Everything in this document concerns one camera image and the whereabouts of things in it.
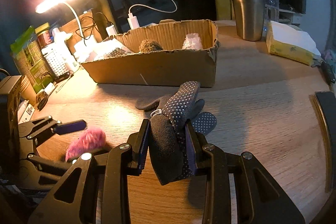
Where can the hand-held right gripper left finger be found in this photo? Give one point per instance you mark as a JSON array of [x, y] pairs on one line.
[[143, 145]]

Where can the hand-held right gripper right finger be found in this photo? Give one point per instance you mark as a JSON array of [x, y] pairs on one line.
[[190, 148]]

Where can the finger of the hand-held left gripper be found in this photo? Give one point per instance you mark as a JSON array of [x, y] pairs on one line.
[[44, 162], [71, 126]]

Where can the pink fuzzy cloth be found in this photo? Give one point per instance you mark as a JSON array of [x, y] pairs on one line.
[[86, 142]]

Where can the grey dotted work glove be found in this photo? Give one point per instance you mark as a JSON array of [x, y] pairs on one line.
[[173, 119]]

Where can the cardboard box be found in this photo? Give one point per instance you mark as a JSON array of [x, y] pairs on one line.
[[157, 69]]

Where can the white paper towel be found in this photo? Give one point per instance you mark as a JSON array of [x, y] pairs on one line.
[[105, 49]]

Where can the clear plastic wrap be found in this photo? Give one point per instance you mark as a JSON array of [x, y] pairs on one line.
[[192, 42]]

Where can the stack of brown paper cups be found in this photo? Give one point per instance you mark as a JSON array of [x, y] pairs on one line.
[[27, 90]]

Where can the white cube charger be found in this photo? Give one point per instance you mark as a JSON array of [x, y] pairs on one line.
[[50, 88]]

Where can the black flashlight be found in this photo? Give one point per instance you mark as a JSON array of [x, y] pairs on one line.
[[61, 77]]

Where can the green paper cup package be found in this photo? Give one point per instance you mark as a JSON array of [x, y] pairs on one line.
[[29, 61]]

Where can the white pill bottle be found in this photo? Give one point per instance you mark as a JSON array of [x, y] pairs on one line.
[[72, 65]]

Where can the white woven basket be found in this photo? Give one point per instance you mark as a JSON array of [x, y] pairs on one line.
[[56, 61]]

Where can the jar with yellow lid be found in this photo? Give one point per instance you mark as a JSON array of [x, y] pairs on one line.
[[44, 36]]

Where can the yellow tissue pack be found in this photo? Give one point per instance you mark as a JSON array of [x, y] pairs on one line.
[[291, 43]]

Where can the stainless steel tumbler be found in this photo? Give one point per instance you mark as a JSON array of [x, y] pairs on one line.
[[248, 8]]

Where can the small black remote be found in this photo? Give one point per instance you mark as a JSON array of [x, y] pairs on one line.
[[329, 73]]

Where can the white wall charger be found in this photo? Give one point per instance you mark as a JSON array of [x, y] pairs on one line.
[[133, 21], [111, 30]]

